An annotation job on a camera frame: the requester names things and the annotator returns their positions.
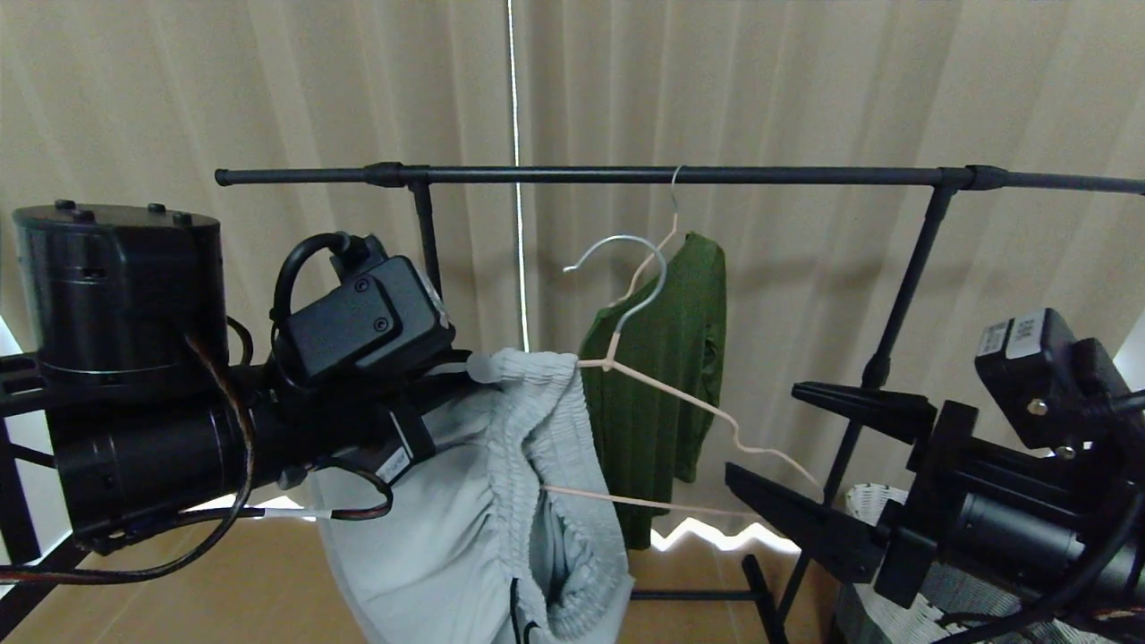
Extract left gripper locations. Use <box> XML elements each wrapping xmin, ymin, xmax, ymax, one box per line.
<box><xmin>52</xmin><ymin>371</ymin><xmax>471</xmax><ymax>542</ymax></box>

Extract beige curtain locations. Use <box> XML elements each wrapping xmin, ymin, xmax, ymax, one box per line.
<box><xmin>0</xmin><ymin>0</ymin><xmax>1145</xmax><ymax>538</ymax></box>

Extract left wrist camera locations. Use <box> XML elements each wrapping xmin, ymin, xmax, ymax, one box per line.
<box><xmin>268</xmin><ymin>233</ymin><xmax>458</xmax><ymax>391</ymax></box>

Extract pale grey shorts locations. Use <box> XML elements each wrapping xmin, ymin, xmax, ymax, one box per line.
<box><xmin>309</xmin><ymin>348</ymin><xmax>637</xmax><ymax>644</ymax></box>

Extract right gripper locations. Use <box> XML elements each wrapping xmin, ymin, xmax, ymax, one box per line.
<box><xmin>724</xmin><ymin>381</ymin><xmax>1145</xmax><ymax>611</ymax></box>

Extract pink clothes hanger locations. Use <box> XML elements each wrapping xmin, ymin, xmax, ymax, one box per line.
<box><xmin>540</xmin><ymin>234</ymin><xmax>826</xmax><ymax>522</ymax></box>
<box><xmin>612</xmin><ymin>165</ymin><xmax>687</xmax><ymax>310</ymax></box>

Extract white laundry basket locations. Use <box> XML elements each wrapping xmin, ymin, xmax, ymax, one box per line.
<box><xmin>835</xmin><ymin>483</ymin><xmax>1119</xmax><ymax>644</ymax></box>

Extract green long-sleeved shirt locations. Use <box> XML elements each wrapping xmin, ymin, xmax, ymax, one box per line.
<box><xmin>578</xmin><ymin>232</ymin><xmax>728</xmax><ymax>552</ymax></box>

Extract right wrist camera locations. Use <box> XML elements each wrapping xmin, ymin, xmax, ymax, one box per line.
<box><xmin>973</xmin><ymin>308</ymin><xmax>1145</xmax><ymax>453</ymax></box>

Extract black clothes rack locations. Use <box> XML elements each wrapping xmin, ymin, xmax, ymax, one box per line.
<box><xmin>215</xmin><ymin>162</ymin><xmax>1145</xmax><ymax>644</ymax></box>

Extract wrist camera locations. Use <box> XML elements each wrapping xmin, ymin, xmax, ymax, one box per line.
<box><xmin>268</xmin><ymin>233</ymin><xmax>458</xmax><ymax>391</ymax></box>
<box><xmin>973</xmin><ymin>308</ymin><xmax>1145</xmax><ymax>453</ymax></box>

